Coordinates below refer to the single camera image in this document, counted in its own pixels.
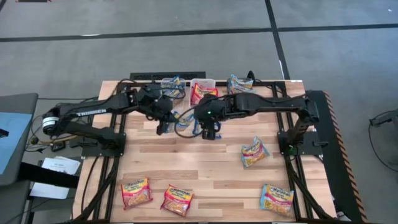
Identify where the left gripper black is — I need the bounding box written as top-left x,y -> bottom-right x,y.
145,93 -> 180,136

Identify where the red Maruchan beef noodle pack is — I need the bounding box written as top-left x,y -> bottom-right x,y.
120,177 -> 154,211
190,82 -> 220,106
160,184 -> 194,218

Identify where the light blue Maruchan noodle pack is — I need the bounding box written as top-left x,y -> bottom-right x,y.
241,136 -> 271,169
227,73 -> 244,95
241,77 -> 255,93
259,183 -> 295,218

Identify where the white plastic bin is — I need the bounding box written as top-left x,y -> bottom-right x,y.
188,78 -> 217,108

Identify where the clear plastic bin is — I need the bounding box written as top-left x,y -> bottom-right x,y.
160,77 -> 187,100

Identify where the grey plastic bin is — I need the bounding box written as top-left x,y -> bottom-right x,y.
225,73 -> 257,97

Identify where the black ribbed floor strip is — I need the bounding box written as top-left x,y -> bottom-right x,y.
129,71 -> 206,81

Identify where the white paper sheet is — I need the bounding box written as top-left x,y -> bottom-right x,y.
41,156 -> 81,176
29,182 -> 71,200

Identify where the black hazard-striped ramp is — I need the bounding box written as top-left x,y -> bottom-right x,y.
306,90 -> 368,223

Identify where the black beam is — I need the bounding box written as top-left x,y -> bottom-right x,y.
18,161 -> 80,189

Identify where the blue panel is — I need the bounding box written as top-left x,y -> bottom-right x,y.
0,111 -> 34,175

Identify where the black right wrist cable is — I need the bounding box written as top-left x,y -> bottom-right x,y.
173,105 -> 203,139

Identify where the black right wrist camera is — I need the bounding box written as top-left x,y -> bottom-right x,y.
201,129 -> 218,141

